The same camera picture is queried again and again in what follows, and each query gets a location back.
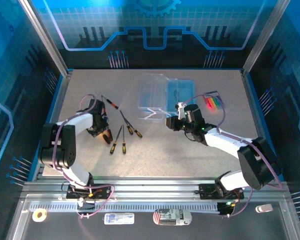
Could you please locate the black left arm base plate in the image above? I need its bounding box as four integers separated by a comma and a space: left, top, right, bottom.
66, 183, 111, 200

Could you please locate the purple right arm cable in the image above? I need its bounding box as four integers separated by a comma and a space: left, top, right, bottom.
181, 93, 283, 218

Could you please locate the printed red white label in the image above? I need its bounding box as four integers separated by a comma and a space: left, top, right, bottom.
152, 208, 193, 226

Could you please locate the aluminium side rail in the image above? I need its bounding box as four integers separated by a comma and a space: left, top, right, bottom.
27, 69, 74, 181
240, 69, 286, 182

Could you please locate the black controller box with LED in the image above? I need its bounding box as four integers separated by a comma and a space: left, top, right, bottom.
216, 201, 237, 216

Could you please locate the aluminium front rail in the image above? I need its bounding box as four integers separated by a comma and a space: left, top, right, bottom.
19, 176, 292, 204

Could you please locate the aluminium frame post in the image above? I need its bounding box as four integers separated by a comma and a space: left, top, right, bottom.
17, 0, 72, 77
241, 0, 291, 76

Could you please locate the cream tape roll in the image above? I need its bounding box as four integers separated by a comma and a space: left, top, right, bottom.
31, 208, 48, 223

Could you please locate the black controller box with connector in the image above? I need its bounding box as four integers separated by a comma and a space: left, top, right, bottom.
76, 198, 97, 211

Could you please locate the grey slotted cable duct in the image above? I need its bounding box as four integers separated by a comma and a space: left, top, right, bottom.
29, 202, 222, 214

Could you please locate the small white plastic device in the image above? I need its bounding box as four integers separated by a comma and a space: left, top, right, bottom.
255, 203, 274, 214

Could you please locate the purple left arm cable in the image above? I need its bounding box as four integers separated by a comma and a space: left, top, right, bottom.
51, 93, 115, 219

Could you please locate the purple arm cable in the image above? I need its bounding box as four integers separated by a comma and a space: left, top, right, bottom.
51, 93, 115, 219
181, 93, 283, 218

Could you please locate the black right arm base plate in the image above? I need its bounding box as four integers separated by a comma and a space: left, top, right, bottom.
198, 183, 245, 200

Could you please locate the clear blue plastic tool box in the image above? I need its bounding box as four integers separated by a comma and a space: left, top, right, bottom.
136, 72, 196, 123

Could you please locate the clear plastic badge card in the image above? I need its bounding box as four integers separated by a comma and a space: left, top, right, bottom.
103, 212, 136, 225

